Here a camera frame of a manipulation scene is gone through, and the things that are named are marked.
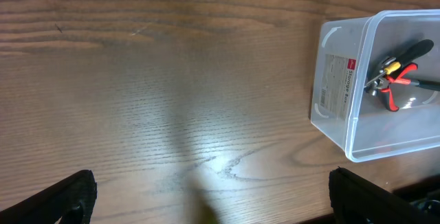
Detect black yellow screwdriver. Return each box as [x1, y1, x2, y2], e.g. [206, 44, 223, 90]
[364, 39, 434, 88]

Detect small claw hammer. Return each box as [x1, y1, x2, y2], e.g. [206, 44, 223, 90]
[364, 58, 439, 96]

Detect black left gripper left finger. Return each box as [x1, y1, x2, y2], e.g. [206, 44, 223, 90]
[1, 170, 97, 224]

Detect red handled pliers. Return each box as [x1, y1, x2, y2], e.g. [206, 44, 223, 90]
[377, 63, 419, 112]

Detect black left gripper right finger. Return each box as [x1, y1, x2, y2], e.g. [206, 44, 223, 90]
[329, 168, 439, 224]

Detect clear plastic container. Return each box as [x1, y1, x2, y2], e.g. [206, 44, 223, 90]
[311, 9, 439, 162]

